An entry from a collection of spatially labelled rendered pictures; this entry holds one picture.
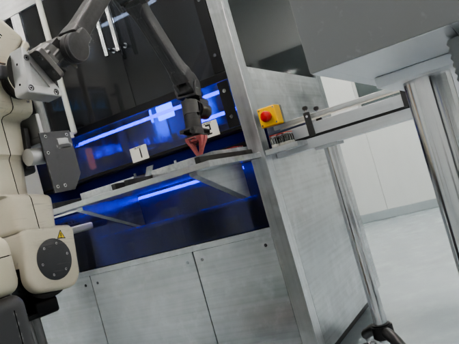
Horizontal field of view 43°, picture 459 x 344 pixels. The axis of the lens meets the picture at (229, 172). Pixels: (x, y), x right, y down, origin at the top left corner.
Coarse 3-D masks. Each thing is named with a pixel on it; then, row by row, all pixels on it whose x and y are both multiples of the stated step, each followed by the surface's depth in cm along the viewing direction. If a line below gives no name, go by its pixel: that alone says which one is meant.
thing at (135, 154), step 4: (144, 144) 235; (132, 148) 238; (136, 148) 237; (140, 148) 236; (144, 148) 236; (132, 152) 238; (136, 152) 238; (144, 152) 236; (132, 156) 239; (136, 156) 238; (140, 156) 237; (144, 156) 236; (148, 156) 235; (136, 160) 238; (140, 160) 237
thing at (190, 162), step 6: (216, 150) 194; (222, 150) 198; (228, 150) 202; (234, 150) 207; (240, 150) 211; (180, 162) 198; (186, 162) 197; (192, 162) 196; (162, 168) 202; (168, 168) 201; (174, 168) 200; (180, 168) 198; (156, 174) 203; (162, 174) 202
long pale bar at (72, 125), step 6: (36, 0) 244; (42, 6) 245; (42, 12) 244; (42, 18) 244; (42, 24) 244; (48, 30) 244; (48, 36) 244; (60, 84) 243; (66, 96) 243; (66, 102) 243; (66, 108) 243; (66, 114) 243; (72, 120) 243; (72, 126) 242; (78, 126) 247
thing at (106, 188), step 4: (136, 176) 209; (140, 176) 211; (144, 176) 214; (96, 188) 216; (100, 188) 215; (104, 188) 214; (108, 188) 213; (84, 192) 218; (88, 192) 218; (92, 192) 217; (96, 192) 216; (100, 192) 215; (104, 192) 214; (84, 196) 219; (88, 196) 218; (92, 196) 217
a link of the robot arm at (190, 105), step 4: (184, 100) 196; (188, 100) 196; (192, 100) 196; (196, 100) 198; (184, 104) 196; (188, 104) 196; (192, 104) 196; (196, 104) 197; (200, 104) 201; (184, 108) 196; (188, 108) 196; (192, 108) 196; (196, 108) 197; (200, 108) 201; (184, 112) 196; (188, 112) 196; (192, 112) 196
